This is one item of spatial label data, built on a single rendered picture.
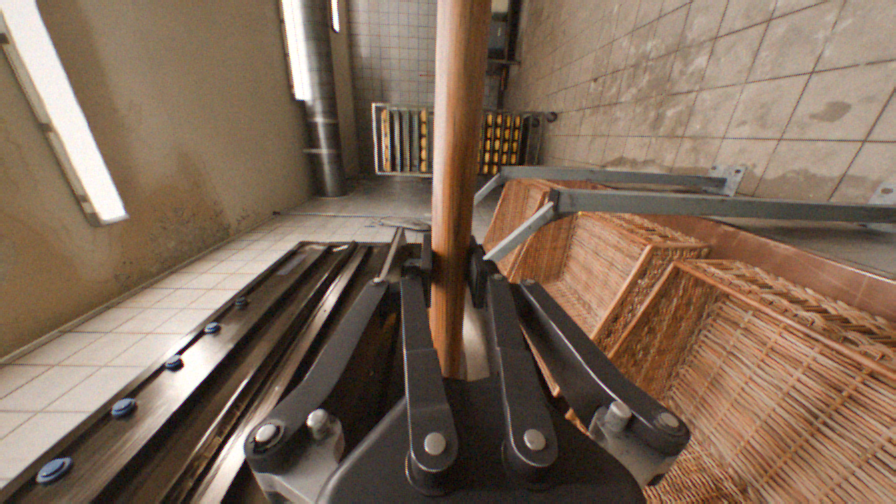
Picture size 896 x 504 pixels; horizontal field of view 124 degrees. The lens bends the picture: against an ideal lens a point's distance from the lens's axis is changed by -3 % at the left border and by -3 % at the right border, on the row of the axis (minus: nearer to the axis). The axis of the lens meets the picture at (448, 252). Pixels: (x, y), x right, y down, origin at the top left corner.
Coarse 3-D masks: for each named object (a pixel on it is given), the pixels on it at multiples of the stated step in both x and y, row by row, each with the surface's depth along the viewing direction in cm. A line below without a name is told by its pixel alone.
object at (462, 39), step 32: (448, 0) 13; (480, 0) 13; (448, 32) 14; (480, 32) 14; (448, 64) 14; (480, 64) 14; (448, 96) 15; (480, 96) 15; (448, 128) 15; (480, 128) 16; (448, 160) 16; (448, 192) 17; (448, 224) 17; (448, 256) 18; (448, 288) 19; (448, 320) 21; (448, 352) 22
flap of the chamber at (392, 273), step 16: (400, 240) 151; (400, 256) 143; (384, 272) 111; (384, 336) 94; (384, 352) 91; (384, 368) 88; (368, 384) 73; (368, 400) 71; (352, 416) 60; (368, 416) 69; (352, 432) 59; (368, 432) 67; (352, 448) 57
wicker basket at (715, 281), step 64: (640, 320) 54; (704, 320) 56; (768, 320) 45; (832, 320) 33; (640, 384) 63; (704, 384) 56; (768, 384) 45; (832, 384) 37; (704, 448) 54; (768, 448) 44; (832, 448) 37
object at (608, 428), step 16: (608, 416) 8; (624, 416) 8; (592, 432) 9; (608, 432) 8; (624, 432) 8; (608, 448) 8; (624, 448) 8; (640, 448) 8; (624, 464) 7; (640, 464) 7; (656, 464) 7; (672, 464) 8; (640, 480) 7
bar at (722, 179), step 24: (504, 168) 96; (528, 168) 96; (552, 168) 97; (576, 168) 101; (720, 168) 104; (744, 168) 95; (480, 192) 100; (552, 192) 54; (576, 192) 52; (600, 192) 53; (624, 192) 54; (648, 192) 56; (720, 192) 104; (888, 192) 62; (552, 216) 55; (720, 216) 56; (744, 216) 56; (768, 216) 56; (792, 216) 56; (816, 216) 57; (840, 216) 57; (864, 216) 57; (888, 216) 58; (504, 240) 58
